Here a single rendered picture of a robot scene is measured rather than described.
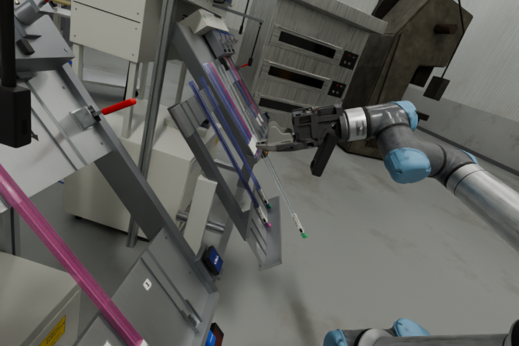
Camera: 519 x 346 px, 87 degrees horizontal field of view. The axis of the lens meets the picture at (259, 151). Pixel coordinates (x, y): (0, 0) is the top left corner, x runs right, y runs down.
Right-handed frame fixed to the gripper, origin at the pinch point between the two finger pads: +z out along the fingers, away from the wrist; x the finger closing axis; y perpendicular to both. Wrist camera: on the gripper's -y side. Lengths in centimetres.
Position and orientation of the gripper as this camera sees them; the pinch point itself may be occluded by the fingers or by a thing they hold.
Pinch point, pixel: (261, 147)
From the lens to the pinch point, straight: 68.1
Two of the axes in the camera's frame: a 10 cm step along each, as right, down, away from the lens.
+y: -1.8, -9.2, -3.5
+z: -9.8, 1.5, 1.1
